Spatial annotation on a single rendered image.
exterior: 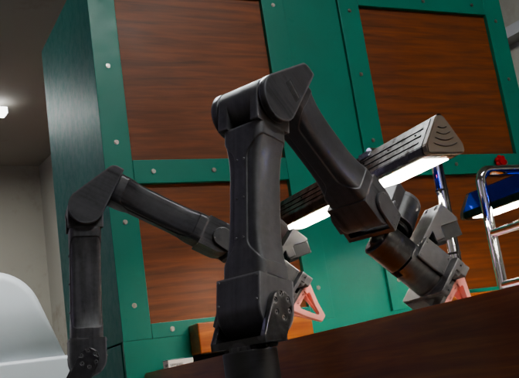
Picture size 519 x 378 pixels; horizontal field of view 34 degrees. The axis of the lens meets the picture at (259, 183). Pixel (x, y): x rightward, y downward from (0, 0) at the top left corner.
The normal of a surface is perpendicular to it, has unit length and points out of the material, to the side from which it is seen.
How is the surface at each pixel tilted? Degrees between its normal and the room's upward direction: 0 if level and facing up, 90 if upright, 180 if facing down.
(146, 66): 90
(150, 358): 90
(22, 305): 90
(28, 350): 90
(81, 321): 77
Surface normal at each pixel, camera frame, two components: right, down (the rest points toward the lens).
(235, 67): 0.42, -0.26
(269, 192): 0.73, -0.27
